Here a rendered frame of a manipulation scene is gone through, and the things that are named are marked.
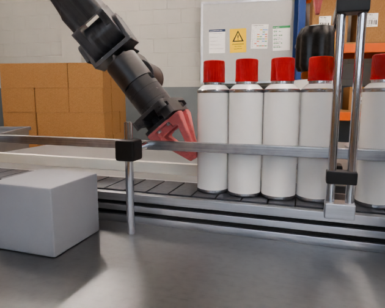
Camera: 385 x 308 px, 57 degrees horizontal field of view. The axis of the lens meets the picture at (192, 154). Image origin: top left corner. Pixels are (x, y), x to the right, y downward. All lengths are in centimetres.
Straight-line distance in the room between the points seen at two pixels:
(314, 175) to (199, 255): 20
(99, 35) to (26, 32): 540
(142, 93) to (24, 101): 355
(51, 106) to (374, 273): 370
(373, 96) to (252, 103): 16
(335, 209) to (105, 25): 43
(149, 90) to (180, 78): 441
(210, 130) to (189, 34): 450
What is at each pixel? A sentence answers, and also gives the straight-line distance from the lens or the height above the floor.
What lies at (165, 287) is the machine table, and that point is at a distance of 40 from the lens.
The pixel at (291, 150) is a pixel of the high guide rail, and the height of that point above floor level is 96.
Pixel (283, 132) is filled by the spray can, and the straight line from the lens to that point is 52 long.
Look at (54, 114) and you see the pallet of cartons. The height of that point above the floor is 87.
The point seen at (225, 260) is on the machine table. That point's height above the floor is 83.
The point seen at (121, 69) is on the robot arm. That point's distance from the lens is 59.
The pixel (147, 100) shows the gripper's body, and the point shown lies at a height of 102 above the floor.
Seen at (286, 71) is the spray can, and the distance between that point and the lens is 52.
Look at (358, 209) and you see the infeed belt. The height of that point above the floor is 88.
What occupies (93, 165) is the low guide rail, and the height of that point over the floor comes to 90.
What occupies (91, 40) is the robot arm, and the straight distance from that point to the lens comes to 62.
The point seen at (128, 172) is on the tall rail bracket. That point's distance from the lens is 51.
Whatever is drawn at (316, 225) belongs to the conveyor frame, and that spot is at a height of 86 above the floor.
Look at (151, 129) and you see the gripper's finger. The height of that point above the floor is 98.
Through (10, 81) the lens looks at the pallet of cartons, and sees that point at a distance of 416.
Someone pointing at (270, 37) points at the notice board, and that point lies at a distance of 479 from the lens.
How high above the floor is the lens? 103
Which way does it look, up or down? 9 degrees down
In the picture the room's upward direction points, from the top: straight up
